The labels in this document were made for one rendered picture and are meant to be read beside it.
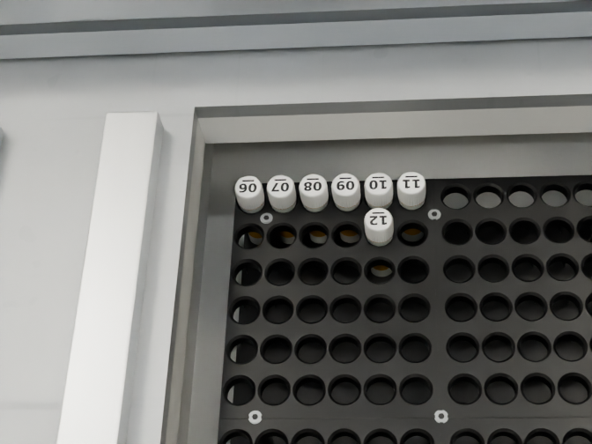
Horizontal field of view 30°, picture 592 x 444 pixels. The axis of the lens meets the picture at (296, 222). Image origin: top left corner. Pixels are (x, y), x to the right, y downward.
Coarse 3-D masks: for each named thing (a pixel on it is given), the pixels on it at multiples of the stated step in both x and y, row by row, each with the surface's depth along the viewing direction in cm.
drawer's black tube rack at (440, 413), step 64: (256, 256) 48; (320, 256) 47; (384, 256) 47; (448, 256) 47; (512, 256) 47; (576, 256) 46; (256, 320) 46; (320, 320) 46; (384, 320) 49; (448, 320) 45; (512, 320) 45; (576, 320) 45; (256, 384) 45; (320, 384) 45; (384, 384) 48; (448, 384) 44; (512, 384) 44; (576, 384) 46
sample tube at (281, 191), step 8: (280, 176) 48; (272, 184) 48; (280, 184) 48; (288, 184) 48; (272, 192) 48; (280, 192) 48; (288, 192) 48; (272, 200) 48; (280, 200) 48; (288, 200) 48; (280, 208) 49; (288, 208) 49; (280, 232) 51; (288, 232) 50; (288, 240) 51
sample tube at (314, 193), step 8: (312, 176) 48; (320, 176) 48; (304, 184) 48; (312, 184) 48; (320, 184) 48; (304, 192) 48; (312, 192) 48; (320, 192) 48; (328, 192) 49; (304, 200) 48; (312, 200) 48; (320, 200) 48; (328, 200) 49; (312, 208) 48; (320, 208) 49; (312, 232) 51; (320, 232) 50; (312, 240) 51; (320, 240) 51
